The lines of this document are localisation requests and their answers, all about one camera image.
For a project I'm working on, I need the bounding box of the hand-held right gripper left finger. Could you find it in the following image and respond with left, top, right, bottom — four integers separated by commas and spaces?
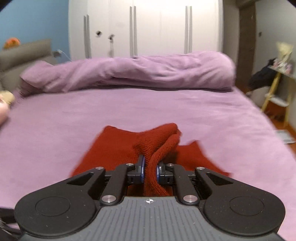
67, 155, 146, 206

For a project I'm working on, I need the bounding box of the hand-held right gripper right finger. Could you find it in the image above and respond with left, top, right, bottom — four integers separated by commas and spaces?
156, 162, 233, 206

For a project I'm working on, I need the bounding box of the red knit cardigan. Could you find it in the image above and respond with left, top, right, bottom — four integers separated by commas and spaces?
69, 123, 230, 197

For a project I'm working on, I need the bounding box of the purple duvet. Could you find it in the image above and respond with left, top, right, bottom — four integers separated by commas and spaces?
20, 51, 236, 96

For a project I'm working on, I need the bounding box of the magazine on floor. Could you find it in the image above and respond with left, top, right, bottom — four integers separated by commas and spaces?
275, 130, 295, 144

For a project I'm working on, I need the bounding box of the black bag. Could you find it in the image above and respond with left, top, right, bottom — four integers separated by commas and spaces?
248, 58, 281, 91

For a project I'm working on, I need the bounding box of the yellow-legged side table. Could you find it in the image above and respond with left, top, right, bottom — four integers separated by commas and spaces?
261, 65, 296, 128

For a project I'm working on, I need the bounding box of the white wardrobe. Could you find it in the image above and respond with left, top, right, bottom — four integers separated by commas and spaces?
68, 0, 223, 61

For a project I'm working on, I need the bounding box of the pink plush toy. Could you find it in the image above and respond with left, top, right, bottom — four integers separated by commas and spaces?
0, 90, 16, 126

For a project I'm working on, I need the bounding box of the brown wooden door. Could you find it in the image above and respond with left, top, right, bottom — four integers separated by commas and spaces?
237, 5, 257, 93

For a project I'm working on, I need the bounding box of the grey padded headboard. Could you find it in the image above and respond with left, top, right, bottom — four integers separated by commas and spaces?
0, 39, 57, 90

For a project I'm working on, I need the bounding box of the wrapped flower bouquet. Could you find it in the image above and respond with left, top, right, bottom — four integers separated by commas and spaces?
276, 42, 295, 70

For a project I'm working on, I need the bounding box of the orange plush toy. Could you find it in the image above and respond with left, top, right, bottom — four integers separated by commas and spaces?
3, 37, 21, 49

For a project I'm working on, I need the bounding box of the wall charger with cable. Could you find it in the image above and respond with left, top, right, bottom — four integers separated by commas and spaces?
54, 49, 70, 61

